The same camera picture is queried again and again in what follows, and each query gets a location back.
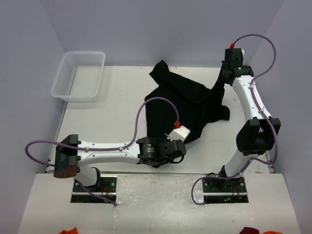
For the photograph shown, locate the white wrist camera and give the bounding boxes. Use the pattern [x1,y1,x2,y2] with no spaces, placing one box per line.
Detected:
[167,125,191,142]
[241,48,245,58]

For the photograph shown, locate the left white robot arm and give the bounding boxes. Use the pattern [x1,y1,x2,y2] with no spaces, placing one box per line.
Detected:
[53,135,186,192]

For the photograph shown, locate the black t shirt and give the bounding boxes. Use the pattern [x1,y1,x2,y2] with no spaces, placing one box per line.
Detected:
[145,60,230,143]

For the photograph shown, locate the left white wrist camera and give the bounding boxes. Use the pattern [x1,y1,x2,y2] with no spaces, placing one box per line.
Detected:
[167,125,191,142]

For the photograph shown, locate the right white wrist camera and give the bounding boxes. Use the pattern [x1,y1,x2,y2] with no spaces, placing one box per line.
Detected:
[241,48,245,58]

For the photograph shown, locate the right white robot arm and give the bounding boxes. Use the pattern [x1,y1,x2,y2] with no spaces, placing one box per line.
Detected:
[217,47,281,192]

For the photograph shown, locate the white plastic basket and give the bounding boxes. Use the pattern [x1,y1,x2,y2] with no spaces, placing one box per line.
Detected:
[50,51,106,102]

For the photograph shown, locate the orange cloth bottom left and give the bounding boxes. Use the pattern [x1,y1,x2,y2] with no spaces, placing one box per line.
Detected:
[59,227,78,234]

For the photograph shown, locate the orange cloth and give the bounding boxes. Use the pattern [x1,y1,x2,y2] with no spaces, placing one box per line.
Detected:
[59,227,78,234]
[262,231,283,234]

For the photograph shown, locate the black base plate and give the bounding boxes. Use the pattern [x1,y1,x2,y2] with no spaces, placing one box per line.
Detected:
[202,173,249,204]
[70,176,117,204]

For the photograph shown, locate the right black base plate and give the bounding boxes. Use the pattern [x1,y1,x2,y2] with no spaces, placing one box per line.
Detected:
[202,173,249,204]

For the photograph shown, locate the dark red cloth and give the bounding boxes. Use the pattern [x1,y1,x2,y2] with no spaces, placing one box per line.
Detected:
[239,227,260,234]

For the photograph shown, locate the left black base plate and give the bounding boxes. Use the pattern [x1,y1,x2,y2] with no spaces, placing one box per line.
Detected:
[70,176,117,204]

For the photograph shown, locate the orange cloth bottom right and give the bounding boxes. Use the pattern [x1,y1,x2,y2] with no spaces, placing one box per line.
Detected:
[262,231,283,234]

